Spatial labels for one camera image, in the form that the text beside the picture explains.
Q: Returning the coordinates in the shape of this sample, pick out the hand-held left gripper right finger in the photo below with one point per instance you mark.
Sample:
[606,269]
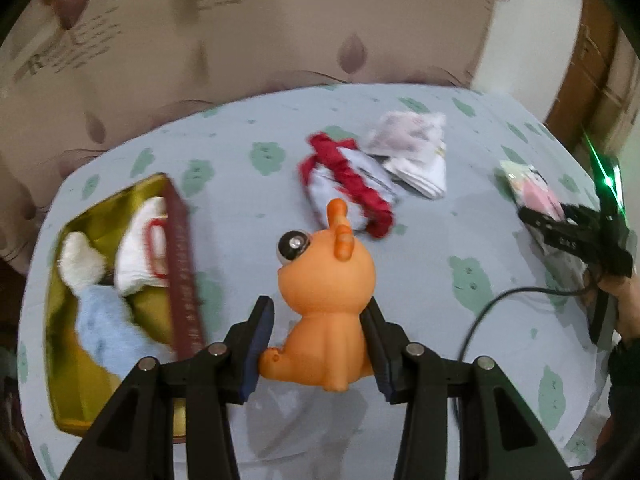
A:
[382,360]

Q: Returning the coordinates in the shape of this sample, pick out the person's right forearm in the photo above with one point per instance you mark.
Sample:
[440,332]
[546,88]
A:
[622,375]

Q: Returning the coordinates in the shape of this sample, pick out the blue fluffy towel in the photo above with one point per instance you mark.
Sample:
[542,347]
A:
[105,325]

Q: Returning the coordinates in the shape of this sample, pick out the beige leaf print curtain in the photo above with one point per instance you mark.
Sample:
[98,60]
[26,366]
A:
[200,60]

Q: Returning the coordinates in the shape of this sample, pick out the white sock with red trim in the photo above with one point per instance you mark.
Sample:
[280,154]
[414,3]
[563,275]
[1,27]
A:
[135,260]

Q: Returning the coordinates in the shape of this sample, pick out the person's right hand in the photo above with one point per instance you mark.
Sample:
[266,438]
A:
[622,295]

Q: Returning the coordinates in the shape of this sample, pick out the pink and teal wipes packet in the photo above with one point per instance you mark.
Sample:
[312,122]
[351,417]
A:
[535,190]

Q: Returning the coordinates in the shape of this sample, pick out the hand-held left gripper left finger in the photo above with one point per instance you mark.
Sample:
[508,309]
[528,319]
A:
[257,345]

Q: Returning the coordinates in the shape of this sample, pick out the white socks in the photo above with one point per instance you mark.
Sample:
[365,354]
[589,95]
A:
[405,132]

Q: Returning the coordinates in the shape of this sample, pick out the white plush toy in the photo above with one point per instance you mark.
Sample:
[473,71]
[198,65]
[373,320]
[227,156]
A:
[80,260]

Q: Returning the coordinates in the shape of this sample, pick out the red and gold tin box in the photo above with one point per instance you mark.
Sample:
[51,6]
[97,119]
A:
[182,270]

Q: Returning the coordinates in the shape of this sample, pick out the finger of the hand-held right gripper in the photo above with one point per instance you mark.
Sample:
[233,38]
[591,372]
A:
[542,224]
[580,212]

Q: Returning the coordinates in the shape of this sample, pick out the white cloth with red ruffle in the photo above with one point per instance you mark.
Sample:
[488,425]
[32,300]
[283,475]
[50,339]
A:
[350,180]

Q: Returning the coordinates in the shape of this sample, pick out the orange toy deer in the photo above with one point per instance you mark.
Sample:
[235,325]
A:
[325,310]

